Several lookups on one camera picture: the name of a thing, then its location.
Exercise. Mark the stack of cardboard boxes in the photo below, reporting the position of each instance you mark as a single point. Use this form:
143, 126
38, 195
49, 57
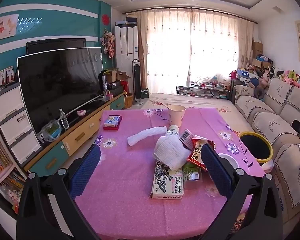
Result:
113, 75

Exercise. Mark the red round wall decoration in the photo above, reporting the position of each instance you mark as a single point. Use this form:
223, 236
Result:
105, 19

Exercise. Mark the row of photo cards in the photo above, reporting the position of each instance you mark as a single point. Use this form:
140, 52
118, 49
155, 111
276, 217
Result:
2, 77

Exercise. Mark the floral covered mattress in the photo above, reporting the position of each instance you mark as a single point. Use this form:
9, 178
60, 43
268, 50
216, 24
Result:
189, 102

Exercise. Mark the floral printed carton box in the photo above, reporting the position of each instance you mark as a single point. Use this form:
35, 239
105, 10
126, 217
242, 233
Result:
166, 180

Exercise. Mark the blue red card box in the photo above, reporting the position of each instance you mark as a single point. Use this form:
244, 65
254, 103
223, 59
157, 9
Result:
112, 122

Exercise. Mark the plastic bag with greens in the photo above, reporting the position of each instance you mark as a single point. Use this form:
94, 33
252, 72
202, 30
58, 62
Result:
51, 130

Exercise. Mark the pile of plush toys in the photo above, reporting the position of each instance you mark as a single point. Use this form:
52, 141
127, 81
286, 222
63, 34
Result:
289, 77

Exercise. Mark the yellow teal television cabinet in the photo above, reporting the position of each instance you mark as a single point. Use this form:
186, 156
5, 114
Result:
85, 135

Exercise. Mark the cream embroidered curtains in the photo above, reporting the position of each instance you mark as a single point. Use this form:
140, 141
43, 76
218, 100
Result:
214, 42

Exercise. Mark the grey neck pillow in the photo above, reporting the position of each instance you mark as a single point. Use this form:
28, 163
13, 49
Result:
258, 91

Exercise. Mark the bookshelf with books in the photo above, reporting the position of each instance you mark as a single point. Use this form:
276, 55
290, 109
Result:
0, 165

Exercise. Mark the beige sofa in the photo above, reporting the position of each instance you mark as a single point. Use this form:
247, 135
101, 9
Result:
272, 120

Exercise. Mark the black bin yellow rim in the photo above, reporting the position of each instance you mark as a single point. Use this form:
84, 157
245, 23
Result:
256, 147

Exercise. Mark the black long box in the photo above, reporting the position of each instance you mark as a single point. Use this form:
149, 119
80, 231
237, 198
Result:
105, 85

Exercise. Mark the patterned red rug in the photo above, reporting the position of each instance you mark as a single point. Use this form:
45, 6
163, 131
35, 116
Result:
237, 223

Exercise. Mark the white knitted cloth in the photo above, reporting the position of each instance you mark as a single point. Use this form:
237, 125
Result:
170, 152

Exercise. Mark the grey tower fan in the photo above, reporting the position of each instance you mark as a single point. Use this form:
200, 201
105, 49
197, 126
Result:
137, 80

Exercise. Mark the pink floral tablecloth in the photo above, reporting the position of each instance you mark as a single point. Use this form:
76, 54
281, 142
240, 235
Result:
130, 180

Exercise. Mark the pink paper cup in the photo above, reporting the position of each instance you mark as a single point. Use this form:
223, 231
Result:
176, 115

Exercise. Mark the white round container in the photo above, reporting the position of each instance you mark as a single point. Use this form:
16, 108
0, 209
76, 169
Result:
224, 158

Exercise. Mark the corner cardboard boxes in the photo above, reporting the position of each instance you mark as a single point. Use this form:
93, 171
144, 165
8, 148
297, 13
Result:
257, 50

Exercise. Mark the curtain rod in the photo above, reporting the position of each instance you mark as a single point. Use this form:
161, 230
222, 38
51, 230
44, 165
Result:
189, 9

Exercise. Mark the cluttered glass coffee table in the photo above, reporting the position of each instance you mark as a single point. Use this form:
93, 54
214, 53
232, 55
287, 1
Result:
202, 90

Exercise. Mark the red snack bag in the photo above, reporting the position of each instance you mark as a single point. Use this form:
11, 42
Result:
196, 153

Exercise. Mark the large flat television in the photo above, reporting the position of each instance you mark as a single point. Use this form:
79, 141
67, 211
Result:
60, 87

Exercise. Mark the white plastic drawer unit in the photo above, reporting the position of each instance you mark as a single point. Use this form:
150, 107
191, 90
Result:
12, 125

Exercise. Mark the white foam net sleeve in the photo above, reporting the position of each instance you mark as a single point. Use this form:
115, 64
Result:
147, 135

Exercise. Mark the black boxes on air conditioner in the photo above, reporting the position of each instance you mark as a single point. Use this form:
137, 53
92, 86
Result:
131, 20

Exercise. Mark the blue star print bag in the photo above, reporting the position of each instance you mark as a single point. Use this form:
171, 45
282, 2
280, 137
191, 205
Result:
243, 74

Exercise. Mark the clear jar green label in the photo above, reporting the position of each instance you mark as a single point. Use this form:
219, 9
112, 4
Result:
192, 176

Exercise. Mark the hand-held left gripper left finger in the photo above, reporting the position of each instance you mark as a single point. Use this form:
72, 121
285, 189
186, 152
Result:
85, 170

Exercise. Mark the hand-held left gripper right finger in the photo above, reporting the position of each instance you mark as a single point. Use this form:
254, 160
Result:
214, 170

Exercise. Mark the black television behind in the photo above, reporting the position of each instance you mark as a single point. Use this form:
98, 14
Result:
55, 43

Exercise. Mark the white plastic bottle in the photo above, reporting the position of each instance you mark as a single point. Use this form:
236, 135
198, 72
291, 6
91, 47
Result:
172, 131

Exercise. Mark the clear water bottle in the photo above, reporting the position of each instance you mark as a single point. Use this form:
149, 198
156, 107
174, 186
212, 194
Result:
64, 120

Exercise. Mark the white standing air conditioner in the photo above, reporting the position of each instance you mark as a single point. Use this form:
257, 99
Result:
126, 45

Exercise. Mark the silver snack wrapper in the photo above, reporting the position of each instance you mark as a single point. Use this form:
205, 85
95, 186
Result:
187, 136

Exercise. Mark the wall poster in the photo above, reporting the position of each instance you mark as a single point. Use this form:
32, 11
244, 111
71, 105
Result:
3, 27

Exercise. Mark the small pink object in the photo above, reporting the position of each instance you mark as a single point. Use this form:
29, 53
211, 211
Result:
81, 112

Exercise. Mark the hanging flower ornament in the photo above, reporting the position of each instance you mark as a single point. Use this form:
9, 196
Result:
108, 42

